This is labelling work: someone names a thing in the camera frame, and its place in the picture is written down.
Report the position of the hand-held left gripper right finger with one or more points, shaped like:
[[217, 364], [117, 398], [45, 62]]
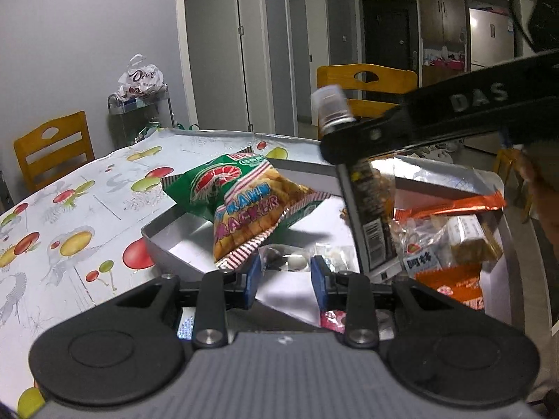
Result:
[[319, 281]]

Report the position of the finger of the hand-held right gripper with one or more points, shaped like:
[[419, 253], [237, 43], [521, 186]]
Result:
[[332, 109], [436, 113]]

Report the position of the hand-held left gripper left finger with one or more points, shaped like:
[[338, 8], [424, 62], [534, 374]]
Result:
[[254, 281]]

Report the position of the small clear candy packet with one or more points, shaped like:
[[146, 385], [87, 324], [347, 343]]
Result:
[[290, 262]]

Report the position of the grey cardboard box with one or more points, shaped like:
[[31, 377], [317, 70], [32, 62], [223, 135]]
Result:
[[192, 248]]

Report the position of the dark brown snack packet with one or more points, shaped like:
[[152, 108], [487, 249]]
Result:
[[371, 231]]

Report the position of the green prawn cracker bag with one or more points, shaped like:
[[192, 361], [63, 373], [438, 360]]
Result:
[[236, 200]]

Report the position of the orange foil snack bar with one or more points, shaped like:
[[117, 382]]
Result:
[[458, 206]]

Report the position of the small orange snack packet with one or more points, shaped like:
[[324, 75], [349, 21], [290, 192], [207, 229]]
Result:
[[454, 283]]

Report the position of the person's right hand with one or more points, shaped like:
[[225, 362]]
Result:
[[535, 183]]

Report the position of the white shoes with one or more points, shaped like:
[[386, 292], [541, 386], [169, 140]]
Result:
[[436, 152]]

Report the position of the red white candy wrapper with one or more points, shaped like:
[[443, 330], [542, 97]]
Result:
[[334, 318]]

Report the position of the wooden chair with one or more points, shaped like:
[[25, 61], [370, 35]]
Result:
[[52, 148], [384, 78]]

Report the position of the silver foil packet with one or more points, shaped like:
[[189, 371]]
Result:
[[436, 174]]

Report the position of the white refrigerator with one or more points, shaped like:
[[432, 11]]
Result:
[[491, 39]]

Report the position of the dark entrance door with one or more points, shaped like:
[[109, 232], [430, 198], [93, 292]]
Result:
[[388, 35]]

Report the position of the white interior door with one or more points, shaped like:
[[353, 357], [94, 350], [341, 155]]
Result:
[[257, 52]]

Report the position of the clear packet red logo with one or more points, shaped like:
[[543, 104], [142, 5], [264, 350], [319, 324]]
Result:
[[419, 253]]

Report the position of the clear packet brown biscuit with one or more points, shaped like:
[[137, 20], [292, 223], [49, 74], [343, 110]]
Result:
[[474, 244]]

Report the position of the fruit print tablecloth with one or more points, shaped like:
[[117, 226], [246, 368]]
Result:
[[87, 209]]

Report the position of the metal trolley cart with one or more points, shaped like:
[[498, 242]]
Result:
[[139, 113]]

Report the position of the white plastic bag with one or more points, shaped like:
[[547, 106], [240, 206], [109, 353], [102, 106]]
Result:
[[142, 78]]

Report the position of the brown wall cabinet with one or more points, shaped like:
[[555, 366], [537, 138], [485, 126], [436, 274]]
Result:
[[439, 4]]

